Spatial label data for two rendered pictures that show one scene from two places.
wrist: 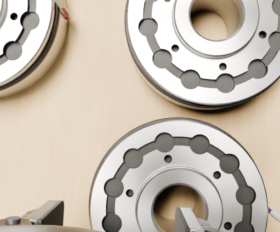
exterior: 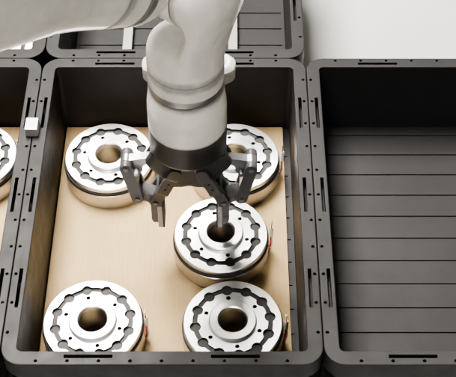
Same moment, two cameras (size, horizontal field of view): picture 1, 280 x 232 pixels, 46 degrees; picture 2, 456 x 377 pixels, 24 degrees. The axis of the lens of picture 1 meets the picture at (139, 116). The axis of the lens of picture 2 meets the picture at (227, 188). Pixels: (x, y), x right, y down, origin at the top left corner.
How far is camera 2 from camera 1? 1.07 m
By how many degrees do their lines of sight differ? 37
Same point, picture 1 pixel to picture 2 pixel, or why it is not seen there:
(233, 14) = not seen: hidden behind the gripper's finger
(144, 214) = (202, 233)
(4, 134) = (119, 225)
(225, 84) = not seen: hidden behind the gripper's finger
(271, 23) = (262, 158)
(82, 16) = not seen: hidden behind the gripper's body
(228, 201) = (246, 229)
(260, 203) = (263, 229)
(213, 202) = (237, 226)
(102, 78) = (177, 197)
